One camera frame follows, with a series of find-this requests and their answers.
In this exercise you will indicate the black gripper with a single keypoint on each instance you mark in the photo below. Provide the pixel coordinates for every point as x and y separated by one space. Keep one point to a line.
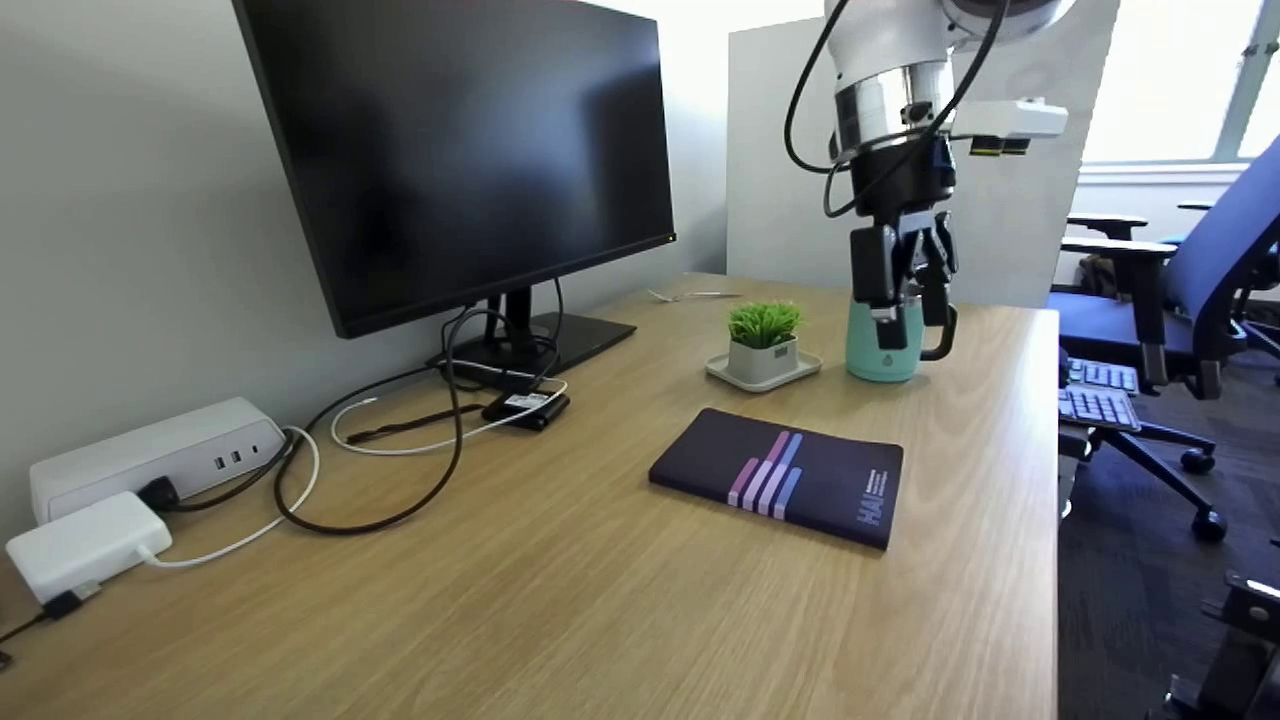
904 180

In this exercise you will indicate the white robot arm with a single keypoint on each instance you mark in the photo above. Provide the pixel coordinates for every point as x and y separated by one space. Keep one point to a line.
895 67

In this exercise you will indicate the small green plant white pot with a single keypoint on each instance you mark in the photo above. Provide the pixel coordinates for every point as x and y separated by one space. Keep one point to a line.
764 350

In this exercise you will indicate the dark notebook with coloured stripes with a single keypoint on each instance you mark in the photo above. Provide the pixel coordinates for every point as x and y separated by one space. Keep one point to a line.
786 473

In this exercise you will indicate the blue office chair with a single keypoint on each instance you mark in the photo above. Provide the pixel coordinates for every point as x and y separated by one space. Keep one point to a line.
1226 264

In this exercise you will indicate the black adapter dongle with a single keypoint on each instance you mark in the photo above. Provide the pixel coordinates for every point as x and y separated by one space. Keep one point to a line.
534 409

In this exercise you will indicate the black computer monitor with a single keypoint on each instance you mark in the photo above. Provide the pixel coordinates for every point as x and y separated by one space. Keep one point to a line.
454 147

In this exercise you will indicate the black stand base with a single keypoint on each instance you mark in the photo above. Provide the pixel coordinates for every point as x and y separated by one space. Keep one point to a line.
1240 655

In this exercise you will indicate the white power strip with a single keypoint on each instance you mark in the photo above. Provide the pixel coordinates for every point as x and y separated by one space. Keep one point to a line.
147 454

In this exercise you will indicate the white power adapter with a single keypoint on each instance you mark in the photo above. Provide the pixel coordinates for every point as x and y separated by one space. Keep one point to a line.
85 545

